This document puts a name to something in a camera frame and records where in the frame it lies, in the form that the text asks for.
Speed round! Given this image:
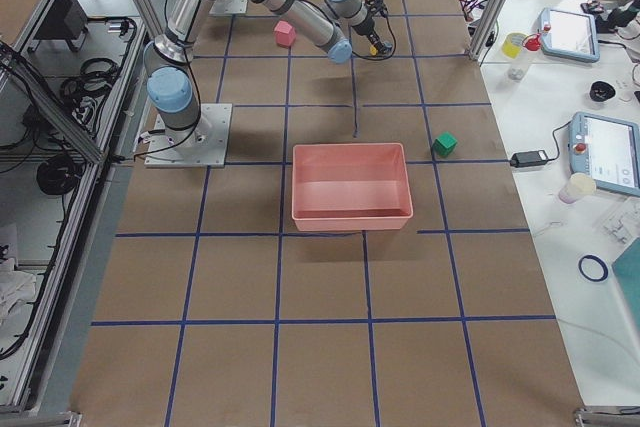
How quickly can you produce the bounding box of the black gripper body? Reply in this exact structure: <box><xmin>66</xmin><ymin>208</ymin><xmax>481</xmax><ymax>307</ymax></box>
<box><xmin>362</xmin><ymin>0</ymin><xmax>387</xmax><ymax>47</ymax></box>

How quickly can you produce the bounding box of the pink cube centre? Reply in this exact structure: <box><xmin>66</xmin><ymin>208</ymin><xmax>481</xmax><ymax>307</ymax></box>
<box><xmin>273</xmin><ymin>20</ymin><xmax>297</xmax><ymax>48</ymax></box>

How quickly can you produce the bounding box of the green cube near bin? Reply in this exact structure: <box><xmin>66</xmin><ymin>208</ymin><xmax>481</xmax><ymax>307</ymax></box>
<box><xmin>432</xmin><ymin>131</ymin><xmax>458</xmax><ymax>157</ymax></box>

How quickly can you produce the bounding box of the red cap squeeze bottle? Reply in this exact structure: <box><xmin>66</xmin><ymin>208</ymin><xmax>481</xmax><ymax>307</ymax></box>
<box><xmin>507</xmin><ymin>32</ymin><xmax>542</xmax><ymax>81</ymax></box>

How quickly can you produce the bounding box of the pink plastic bin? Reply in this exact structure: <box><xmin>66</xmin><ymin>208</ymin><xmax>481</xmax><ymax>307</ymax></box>
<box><xmin>291</xmin><ymin>143</ymin><xmax>414</xmax><ymax>232</ymax></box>

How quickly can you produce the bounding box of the teach pendant far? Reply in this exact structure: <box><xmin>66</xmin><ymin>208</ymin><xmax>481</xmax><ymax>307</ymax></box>
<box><xmin>538</xmin><ymin>8</ymin><xmax>600</xmax><ymax>63</ymax></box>

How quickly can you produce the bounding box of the teach pendant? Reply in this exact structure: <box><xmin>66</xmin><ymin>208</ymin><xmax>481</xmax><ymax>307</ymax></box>
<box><xmin>568</xmin><ymin>112</ymin><xmax>639</xmax><ymax>197</ymax></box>
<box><xmin>538</xmin><ymin>8</ymin><xmax>600</xmax><ymax>63</ymax></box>

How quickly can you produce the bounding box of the black power adapter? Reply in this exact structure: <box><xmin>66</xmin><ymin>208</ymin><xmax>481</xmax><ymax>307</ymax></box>
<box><xmin>509</xmin><ymin>150</ymin><xmax>550</xmax><ymax>168</ymax></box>

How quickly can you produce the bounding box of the black bowl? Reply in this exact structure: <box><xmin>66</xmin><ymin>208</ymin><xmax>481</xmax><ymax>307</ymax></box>
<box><xmin>589</xmin><ymin>81</ymin><xmax>616</xmax><ymax>102</ymax></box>

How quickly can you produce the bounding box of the teach pendant near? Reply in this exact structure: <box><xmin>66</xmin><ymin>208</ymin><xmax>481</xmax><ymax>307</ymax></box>
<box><xmin>568</xmin><ymin>112</ymin><xmax>639</xmax><ymax>197</ymax></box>

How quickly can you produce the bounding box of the paper cup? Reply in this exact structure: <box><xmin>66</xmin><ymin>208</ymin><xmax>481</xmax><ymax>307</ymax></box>
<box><xmin>558</xmin><ymin>172</ymin><xmax>597</xmax><ymax>204</ymax></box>

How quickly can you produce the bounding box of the white cloth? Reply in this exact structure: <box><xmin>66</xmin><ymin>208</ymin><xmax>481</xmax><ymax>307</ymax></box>
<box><xmin>0</xmin><ymin>224</ymin><xmax>39</xmax><ymax>328</ymax></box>

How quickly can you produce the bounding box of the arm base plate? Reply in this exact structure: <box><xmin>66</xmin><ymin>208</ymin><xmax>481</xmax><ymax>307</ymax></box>
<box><xmin>144</xmin><ymin>103</ymin><xmax>233</xmax><ymax>168</ymax></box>
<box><xmin>209</xmin><ymin>0</ymin><xmax>248</xmax><ymax>17</ymax></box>

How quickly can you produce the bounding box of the blue tape ring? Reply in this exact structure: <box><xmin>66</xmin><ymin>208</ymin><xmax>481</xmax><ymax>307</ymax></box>
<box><xmin>578</xmin><ymin>255</ymin><xmax>610</xmax><ymax>284</ymax></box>

